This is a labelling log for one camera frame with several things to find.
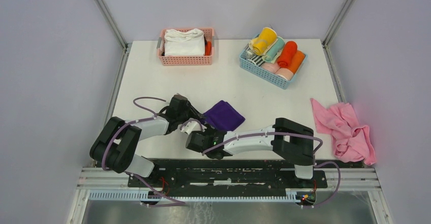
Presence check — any crumpled pink cloth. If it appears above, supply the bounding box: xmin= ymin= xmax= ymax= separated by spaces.
xmin=310 ymin=98 xmax=377 ymax=166

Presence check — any red-orange rolled towel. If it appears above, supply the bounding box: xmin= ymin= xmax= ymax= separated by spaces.
xmin=276 ymin=41 xmax=297 ymax=68

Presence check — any white slotted cable duct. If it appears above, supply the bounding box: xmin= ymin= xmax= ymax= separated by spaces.
xmin=88 ymin=190 xmax=300 ymax=203

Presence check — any folded white towel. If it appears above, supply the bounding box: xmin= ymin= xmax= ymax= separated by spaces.
xmin=164 ymin=28 xmax=205 ymax=56

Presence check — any green white striped rolled towel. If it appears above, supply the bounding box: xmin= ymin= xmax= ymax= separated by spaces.
xmin=247 ymin=55 xmax=265 ymax=67

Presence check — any orange towel in pink basket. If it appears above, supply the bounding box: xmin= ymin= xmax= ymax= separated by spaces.
xmin=205 ymin=41 xmax=212 ymax=56

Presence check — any blue perforated plastic basket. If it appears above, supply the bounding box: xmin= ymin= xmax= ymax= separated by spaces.
xmin=239 ymin=44 xmax=307 ymax=89

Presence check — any yellow towel with grey pattern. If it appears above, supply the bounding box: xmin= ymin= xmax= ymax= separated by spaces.
xmin=252 ymin=27 xmax=278 ymax=55

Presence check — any teal rolled towel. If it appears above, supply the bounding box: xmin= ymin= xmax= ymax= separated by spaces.
xmin=262 ymin=37 xmax=285 ymax=63

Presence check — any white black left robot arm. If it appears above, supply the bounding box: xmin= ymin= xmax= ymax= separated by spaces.
xmin=89 ymin=94 xmax=205 ymax=187

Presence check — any orange and peach rolled towel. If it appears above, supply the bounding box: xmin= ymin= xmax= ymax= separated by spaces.
xmin=275 ymin=50 xmax=306 ymax=81

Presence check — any yellow rolled towel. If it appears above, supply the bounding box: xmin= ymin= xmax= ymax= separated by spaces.
xmin=249 ymin=38 xmax=257 ymax=50

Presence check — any purple cloth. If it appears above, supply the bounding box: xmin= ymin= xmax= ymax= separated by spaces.
xmin=204 ymin=100 xmax=245 ymax=131

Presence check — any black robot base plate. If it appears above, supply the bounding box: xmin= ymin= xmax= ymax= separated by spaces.
xmin=145 ymin=159 xmax=328 ymax=197

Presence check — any pink perforated plastic basket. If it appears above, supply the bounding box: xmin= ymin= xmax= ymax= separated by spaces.
xmin=157 ymin=27 xmax=214 ymax=66

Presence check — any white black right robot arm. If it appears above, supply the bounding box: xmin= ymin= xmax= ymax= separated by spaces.
xmin=179 ymin=118 xmax=315 ymax=187

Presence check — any grey white rolled towel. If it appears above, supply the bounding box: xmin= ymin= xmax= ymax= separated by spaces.
xmin=244 ymin=50 xmax=255 ymax=60

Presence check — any pink rolled towel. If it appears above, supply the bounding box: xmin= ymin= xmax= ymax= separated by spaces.
xmin=261 ymin=62 xmax=280 ymax=74

